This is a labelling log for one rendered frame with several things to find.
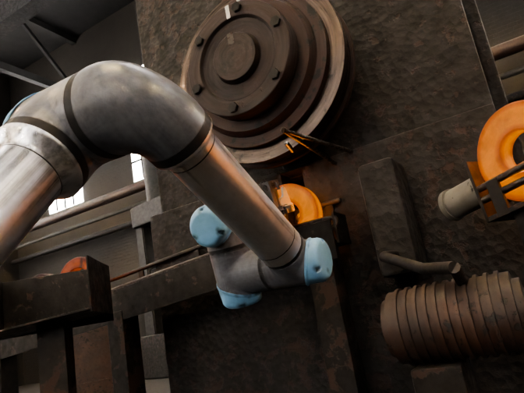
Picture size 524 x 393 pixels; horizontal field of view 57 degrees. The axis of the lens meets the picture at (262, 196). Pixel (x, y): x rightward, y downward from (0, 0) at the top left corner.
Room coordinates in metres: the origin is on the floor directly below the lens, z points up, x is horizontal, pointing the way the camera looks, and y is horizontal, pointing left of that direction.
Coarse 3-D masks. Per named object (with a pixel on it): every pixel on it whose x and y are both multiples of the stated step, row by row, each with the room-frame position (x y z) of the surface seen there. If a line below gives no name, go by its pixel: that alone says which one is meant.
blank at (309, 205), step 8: (288, 184) 1.10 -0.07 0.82; (296, 184) 1.09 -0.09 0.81; (280, 192) 1.11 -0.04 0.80; (288, 192) 1.10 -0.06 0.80; (296, 192) 1.09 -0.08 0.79; (304, 192) 1.08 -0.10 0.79; (312, 192) 1.10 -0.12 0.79; (296, 200) 1.09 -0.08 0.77; (304, 200) 1.08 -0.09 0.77; (312, 200) 1.08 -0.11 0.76; (304, 208) 1.09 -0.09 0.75; (312, 208) 1.08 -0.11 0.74; (320, 208) 1.09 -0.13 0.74; (304, 216) 1.09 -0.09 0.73; (312, 216) 1.08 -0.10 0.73; (320, 216) 1.09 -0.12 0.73
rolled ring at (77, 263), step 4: (72, 260) 1.44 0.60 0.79; (76, 260) 1.43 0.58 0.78; (80, 260) 1.42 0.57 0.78; (84, 260) 1.41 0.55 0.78; (68, 264) 1.45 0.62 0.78; (72, 264) 1.44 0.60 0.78; (76, 264) 1.43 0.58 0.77; (80, 264) 1.42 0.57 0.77; (84, 264) 1.41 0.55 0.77; (64, 268) 1.46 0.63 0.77; (68, 268) 1.45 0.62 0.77; (72, 268) 1.44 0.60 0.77; (76, 268) 1.44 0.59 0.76; (80, 268) 1.45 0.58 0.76; (84, 268) 1.41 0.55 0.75; (64, 272) 1.46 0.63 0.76
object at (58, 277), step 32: (0, 288) 1.18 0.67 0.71; (32, 288) 1.20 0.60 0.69; (64, 288) 1.21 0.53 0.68; (96, 288) 1.07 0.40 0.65; (0, 320) 1.17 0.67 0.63; (32, 320) 1.20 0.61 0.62; (64, 320) 1.09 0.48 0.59; (96, 320) 1.22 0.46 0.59; (64, 352) 1.08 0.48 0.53; (64, 384) 1.08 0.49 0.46
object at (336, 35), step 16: (224, 0) 1.11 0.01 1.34; (320, 0) 0.99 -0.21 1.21; (208, 16) 1.13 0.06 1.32; (320, 16) 0.99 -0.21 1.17; (336, 16) 0.97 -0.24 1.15; (336, 32) 0.98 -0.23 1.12; (336, 48) 0.98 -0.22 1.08; (336, 64) 0.99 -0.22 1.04; (336, 80) 0.99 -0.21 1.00; (320, 96) 1.01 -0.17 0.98; (336, 96) 1.00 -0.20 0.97; (320, 112) 1.01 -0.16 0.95; (336, 112) 1.06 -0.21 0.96; (304, 128) 1.04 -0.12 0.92; (320, 128) 1.06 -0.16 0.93; (272, 144) 1.08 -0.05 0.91; (240, 160) 1.12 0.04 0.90; (256, 160) 1.10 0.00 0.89; (272, 160) 1.13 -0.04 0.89
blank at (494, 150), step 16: (496, 112) 0.74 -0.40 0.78; (512, 112) 0.72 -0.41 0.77; (496, 128) 0.75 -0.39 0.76; (512, 128) 0.72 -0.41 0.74; (480, 144) 0.78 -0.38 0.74; (496, 144) 0.76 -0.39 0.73; (512, 144) 0.76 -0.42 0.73; (480, 160) 0.79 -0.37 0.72; (496, 160) 0.76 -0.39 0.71; (512, 160) 0.77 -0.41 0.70; (512, 176) 0.75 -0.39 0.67; (512, 192) 0.75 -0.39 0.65
